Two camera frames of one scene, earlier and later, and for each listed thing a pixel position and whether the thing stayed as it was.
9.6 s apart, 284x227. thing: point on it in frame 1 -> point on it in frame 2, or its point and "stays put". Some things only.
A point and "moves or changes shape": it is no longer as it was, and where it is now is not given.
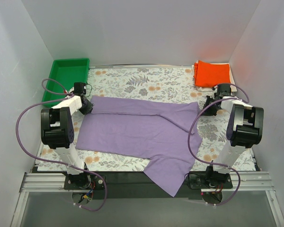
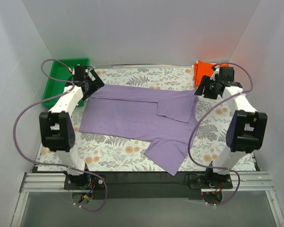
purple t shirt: x=166 y=134 moves or changes shape
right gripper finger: x=210 y=111 -> x=204 y=81
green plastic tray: x=66 y=72 stays put
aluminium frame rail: x=244 y=181 stays put
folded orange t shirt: x=208 y=74 stays put
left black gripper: x=87 y=107 -> x=90 y=83
